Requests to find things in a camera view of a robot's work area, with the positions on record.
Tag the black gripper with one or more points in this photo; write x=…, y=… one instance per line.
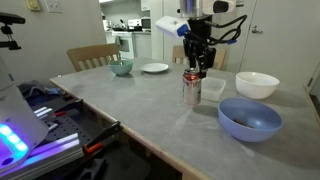
x=199, y=43

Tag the red silver soda can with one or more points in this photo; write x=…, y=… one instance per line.
x=192, y=88

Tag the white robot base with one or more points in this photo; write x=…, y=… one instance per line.
x=16, y=126

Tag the wooden chair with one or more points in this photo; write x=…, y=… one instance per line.
x=85, y=55
x=220, y=56

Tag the clear plastic container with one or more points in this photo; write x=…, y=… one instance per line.
x=213, y=89

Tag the white plate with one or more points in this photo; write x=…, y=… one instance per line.
x=154, y=67

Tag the white bowl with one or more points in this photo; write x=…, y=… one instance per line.
x=257, y=87

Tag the microwave oven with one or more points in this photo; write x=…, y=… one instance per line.
x=146, y=22

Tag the brown item in bowl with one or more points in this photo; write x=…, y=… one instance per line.
x=244, y=123

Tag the white stove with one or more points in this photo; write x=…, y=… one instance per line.
x=125, y=45

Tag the teal ceramic bowl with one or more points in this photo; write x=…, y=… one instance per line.
x=120, y=68

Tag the large blue bowl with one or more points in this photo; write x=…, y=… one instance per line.
x=248, y=125

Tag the metal utensil in bowl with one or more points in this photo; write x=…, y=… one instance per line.
x=119, y=58

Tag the white door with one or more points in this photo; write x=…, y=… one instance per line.
x=283, y=40

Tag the black orange clamp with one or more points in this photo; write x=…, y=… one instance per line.
x=101, y=136

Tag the black red clamp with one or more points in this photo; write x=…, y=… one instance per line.
x=66, y=108

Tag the blue cloth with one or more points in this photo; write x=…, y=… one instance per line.
x=36, y=88

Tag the beige thermostat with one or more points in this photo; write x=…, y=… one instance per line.
x=33, y=4

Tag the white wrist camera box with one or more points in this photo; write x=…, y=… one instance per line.
x=170, y=26

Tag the aluminium rail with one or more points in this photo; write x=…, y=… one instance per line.
x=50, y=155

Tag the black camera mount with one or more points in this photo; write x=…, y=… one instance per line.
x=10, y=20

